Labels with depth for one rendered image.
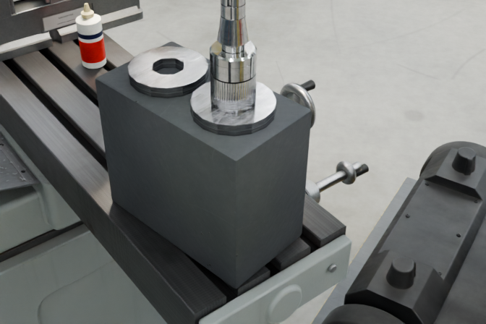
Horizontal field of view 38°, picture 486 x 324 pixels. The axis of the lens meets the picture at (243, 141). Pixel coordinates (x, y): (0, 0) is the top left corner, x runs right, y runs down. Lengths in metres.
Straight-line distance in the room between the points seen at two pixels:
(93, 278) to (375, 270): 0.50
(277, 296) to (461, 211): 0.66
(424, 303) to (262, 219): 0.52
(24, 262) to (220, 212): 0.52
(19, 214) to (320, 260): 0.50
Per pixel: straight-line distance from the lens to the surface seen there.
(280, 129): 0.71
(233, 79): 0.69
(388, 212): 1.66
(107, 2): 1.30
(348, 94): 2.78
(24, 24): 1.25
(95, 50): 1.17
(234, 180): 0.69
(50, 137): 1.04
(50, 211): 1.13
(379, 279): 1.23
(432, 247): 1.33
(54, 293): 1.27
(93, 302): 1.34
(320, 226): 0.88
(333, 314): 1.23
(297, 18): 3.30
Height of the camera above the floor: 1.51
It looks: 37 degrees down
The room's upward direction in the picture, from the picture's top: 1 degrees clockwise
